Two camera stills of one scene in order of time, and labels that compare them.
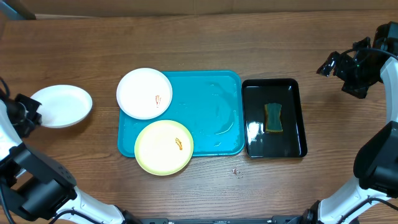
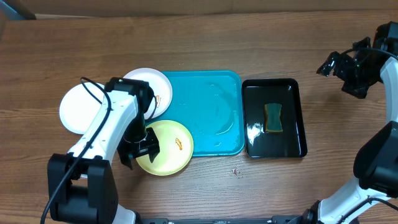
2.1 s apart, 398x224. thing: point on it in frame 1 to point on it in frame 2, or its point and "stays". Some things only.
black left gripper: x=35 y=104 to x=152 y=148
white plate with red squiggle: x=144 y=93 stays
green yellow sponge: x=273 y=121 stays
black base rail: x=275 y=219 stays
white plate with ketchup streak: x=63 y=105 to x=79 y=106
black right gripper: x=344 y=63 stays
